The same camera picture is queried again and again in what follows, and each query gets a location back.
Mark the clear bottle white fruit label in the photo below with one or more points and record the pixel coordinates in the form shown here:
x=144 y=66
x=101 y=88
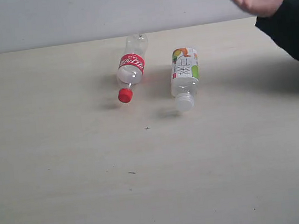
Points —
x=184 y=77

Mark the clear bottle red label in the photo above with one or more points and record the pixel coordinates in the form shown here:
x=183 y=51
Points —
x=131 y=66

